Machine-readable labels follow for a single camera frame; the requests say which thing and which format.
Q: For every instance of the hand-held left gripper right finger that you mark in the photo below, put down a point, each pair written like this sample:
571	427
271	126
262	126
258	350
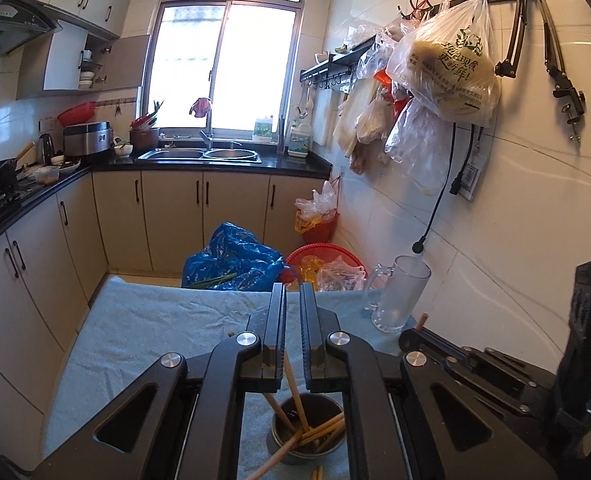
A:
308	330

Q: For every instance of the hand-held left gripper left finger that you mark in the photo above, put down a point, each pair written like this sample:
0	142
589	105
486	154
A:
275	330

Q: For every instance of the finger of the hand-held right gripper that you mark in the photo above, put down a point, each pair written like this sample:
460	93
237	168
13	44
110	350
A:
475	360

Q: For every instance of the slim wooden chopstick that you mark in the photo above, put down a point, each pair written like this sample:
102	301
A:
422	321
295	400

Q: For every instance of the dark grey perforated utensil holder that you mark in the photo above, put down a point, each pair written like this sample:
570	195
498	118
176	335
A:
325	407

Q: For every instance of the bunch of wooden chopsticks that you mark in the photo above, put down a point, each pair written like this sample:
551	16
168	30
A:
320	430

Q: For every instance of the red plastic basin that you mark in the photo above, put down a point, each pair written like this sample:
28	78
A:
305	255

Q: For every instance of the blue plastic bag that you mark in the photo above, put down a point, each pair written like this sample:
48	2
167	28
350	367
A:
235	260

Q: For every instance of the clear glass mug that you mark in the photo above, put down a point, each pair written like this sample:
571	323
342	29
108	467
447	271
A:
400	300

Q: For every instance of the red waste bin with bag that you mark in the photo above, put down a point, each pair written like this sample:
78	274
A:
318	225

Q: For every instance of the textured table cloth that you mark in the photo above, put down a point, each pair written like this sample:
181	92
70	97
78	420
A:
150	320

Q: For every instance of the black kitchen countertop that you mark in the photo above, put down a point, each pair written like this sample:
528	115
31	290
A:
295	165

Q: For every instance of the hanging card tag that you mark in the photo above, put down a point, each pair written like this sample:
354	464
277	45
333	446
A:
473	175

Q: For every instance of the white dish soap bottle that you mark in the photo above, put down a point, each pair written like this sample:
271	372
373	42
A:
299	142

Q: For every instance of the steel double sink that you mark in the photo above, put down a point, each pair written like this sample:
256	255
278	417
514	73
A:
200	154

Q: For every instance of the white green-label container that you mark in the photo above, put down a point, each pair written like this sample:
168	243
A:
263	130

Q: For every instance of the steel faucet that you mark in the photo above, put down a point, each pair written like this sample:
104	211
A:
208	135

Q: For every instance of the white hanging cutting board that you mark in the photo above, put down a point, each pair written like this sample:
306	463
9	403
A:
322	120

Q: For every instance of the bunch of hanging plastic bags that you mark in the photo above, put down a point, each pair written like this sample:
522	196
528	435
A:
405	130

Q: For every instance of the brown cooking pot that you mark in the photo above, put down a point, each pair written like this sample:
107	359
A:
144	142

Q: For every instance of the pink cloth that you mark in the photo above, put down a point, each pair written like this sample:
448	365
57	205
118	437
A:
200	106

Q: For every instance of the small stone mortar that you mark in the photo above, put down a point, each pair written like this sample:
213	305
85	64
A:
124	149

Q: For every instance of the steel rice cooker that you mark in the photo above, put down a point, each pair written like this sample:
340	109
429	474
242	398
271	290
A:
88	140

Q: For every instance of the kitchen window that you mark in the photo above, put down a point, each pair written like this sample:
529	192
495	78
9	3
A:
235	60

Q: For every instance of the clear food container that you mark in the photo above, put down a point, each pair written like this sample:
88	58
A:
49	174

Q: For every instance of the steel kettle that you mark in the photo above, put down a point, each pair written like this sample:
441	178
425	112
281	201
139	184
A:
46	150

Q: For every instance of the large printed plastic bag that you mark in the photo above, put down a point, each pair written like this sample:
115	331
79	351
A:
445	70

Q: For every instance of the red plastic colander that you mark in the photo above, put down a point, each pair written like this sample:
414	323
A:
75	115

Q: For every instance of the stack of white bowls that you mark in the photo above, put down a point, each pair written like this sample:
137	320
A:
86	77

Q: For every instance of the range hood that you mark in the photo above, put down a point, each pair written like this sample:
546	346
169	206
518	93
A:
10	25

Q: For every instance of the black wall shelf rack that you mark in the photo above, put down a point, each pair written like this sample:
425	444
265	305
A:
335	62

